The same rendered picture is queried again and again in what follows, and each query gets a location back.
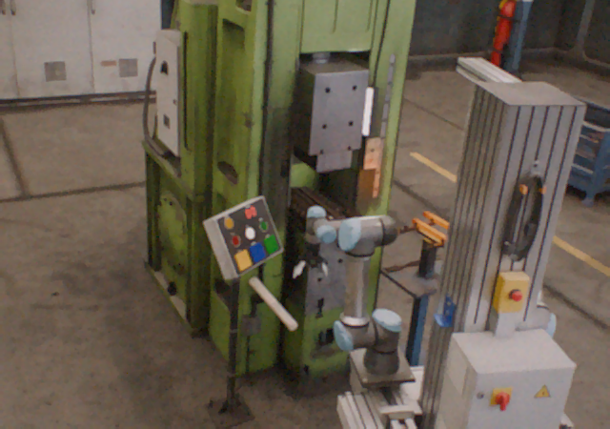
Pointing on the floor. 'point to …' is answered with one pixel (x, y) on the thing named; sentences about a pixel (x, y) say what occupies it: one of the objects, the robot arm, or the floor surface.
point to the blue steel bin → (592, 152)
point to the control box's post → (233, 337)
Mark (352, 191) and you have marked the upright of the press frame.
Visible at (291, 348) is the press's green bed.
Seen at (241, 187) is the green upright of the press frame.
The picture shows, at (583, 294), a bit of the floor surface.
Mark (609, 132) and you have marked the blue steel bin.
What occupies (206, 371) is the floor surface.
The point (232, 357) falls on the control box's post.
